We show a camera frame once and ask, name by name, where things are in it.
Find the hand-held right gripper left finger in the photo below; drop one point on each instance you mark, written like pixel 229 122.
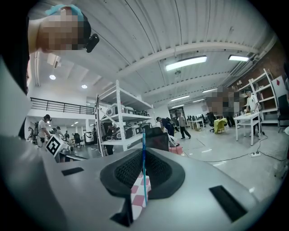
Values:
pixel 123 173

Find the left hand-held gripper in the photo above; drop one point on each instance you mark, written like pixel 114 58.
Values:
pixel 54 145

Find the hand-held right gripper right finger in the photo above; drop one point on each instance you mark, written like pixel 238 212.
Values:
pixel 166 176

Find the pink checkered cup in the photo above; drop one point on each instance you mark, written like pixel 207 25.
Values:
pixel 137 198

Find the pink box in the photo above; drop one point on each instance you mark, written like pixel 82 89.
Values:
pixel 175 150

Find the black monitor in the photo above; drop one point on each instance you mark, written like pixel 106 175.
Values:
pixel 158 138

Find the black balcony railing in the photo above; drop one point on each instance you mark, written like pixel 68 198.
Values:
pixel 63 107

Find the white metal shelf rack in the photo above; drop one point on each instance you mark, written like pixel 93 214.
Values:
pixel 123 117
pixel 268 94

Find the white table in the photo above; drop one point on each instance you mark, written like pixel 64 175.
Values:
pixel 196 123
pixel 247 118

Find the round ceiling light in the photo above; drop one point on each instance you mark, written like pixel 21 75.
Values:
pixel 84 86
pixel 52 77

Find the black office chair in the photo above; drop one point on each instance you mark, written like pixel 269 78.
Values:
pixel 210 120
pixel 283 110

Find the yellow cloth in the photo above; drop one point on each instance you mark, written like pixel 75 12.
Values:
pixel 220 125

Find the ceiling air vent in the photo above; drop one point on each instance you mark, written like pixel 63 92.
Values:
pixel 54 61

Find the person's dark shirt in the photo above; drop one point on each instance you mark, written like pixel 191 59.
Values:
pixel 13 67

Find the white power strip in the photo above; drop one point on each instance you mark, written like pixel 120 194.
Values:
pixel 255 154

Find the long ceiling light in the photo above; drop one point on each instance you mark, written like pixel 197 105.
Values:
pixel 186 63
pixel 238 58

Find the white sign with red diamond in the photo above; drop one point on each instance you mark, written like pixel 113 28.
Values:
pixel 279 85

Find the black head camera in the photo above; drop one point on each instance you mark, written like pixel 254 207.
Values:
pixel 92 43

